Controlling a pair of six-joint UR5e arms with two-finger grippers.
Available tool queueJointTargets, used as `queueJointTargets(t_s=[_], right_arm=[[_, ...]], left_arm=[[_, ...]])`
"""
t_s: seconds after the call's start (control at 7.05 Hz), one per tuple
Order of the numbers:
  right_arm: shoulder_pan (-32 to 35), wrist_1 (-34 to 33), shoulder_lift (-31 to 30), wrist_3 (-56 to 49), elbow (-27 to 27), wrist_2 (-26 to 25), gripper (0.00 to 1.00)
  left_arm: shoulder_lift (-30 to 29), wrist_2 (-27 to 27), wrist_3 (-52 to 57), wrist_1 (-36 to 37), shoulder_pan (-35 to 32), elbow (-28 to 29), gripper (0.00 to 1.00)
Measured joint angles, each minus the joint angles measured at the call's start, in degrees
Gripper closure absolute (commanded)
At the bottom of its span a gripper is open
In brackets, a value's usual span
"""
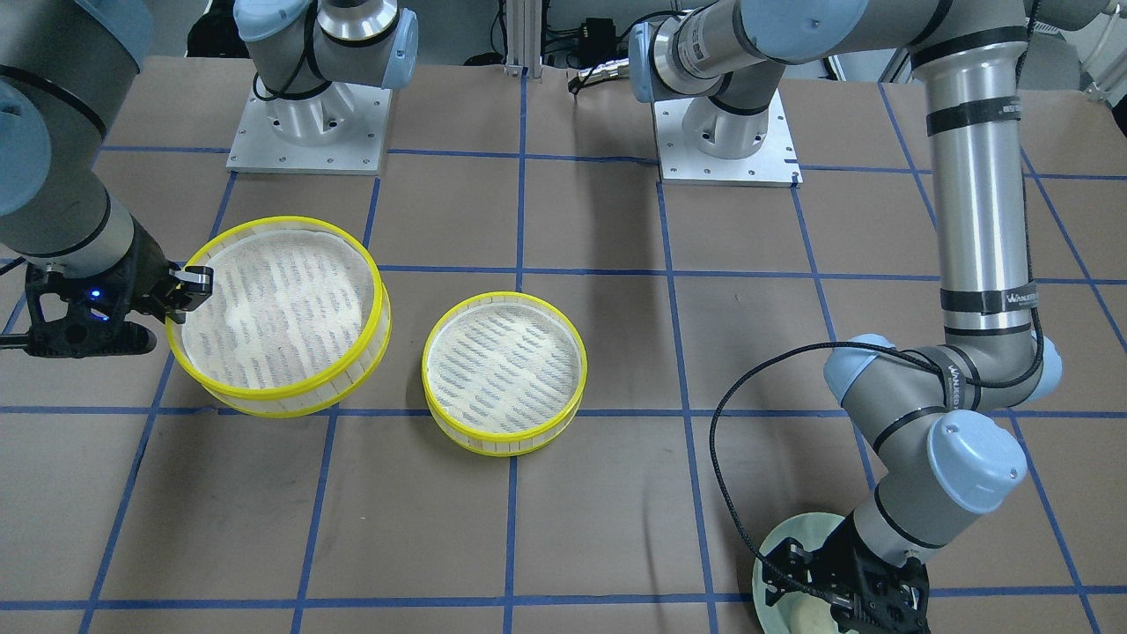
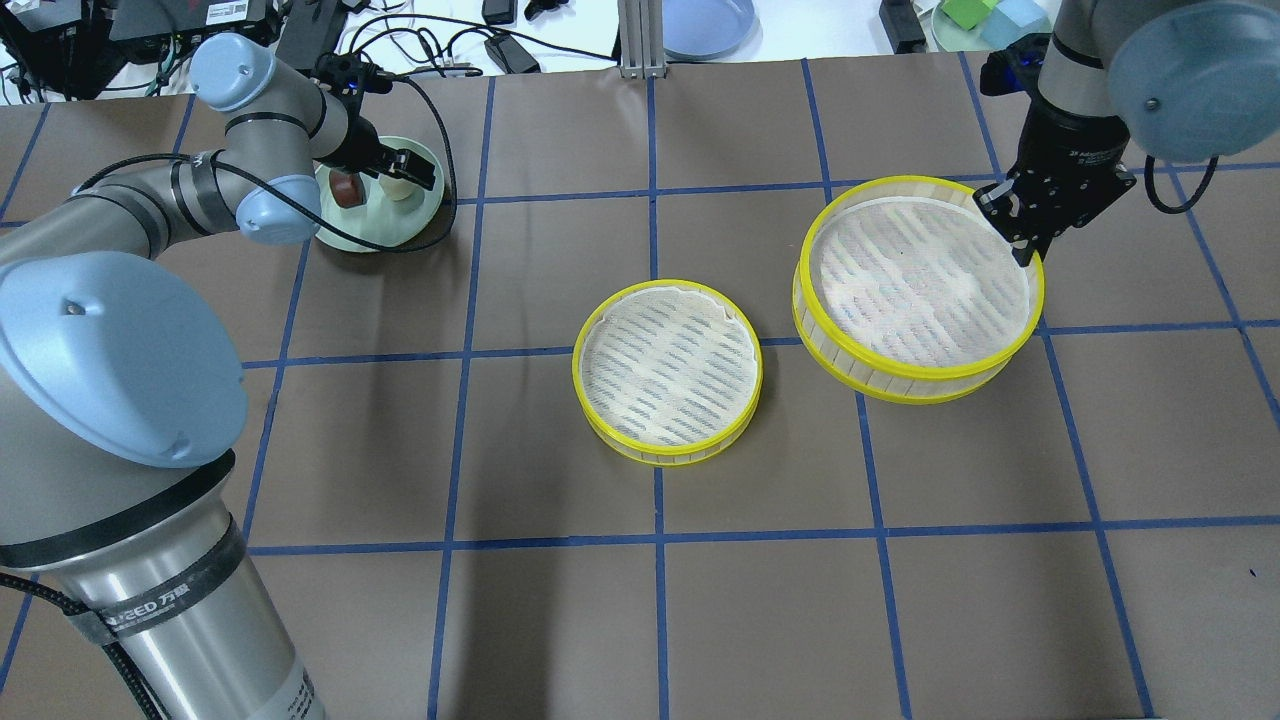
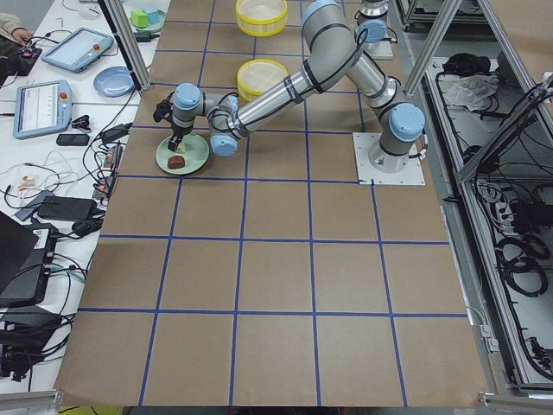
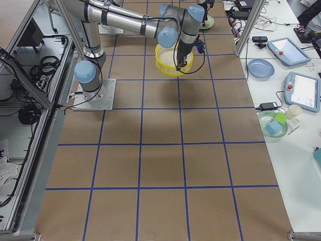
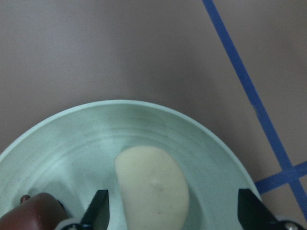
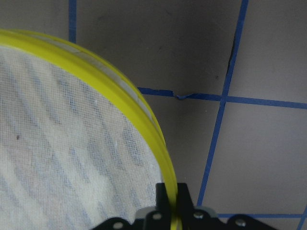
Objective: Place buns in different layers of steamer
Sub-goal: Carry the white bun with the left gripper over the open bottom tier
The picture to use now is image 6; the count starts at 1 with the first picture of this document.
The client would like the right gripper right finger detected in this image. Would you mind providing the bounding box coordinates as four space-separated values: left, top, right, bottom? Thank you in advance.
177 183 274 230

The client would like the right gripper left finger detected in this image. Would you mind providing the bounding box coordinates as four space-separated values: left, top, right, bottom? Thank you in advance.
94 183 171 230

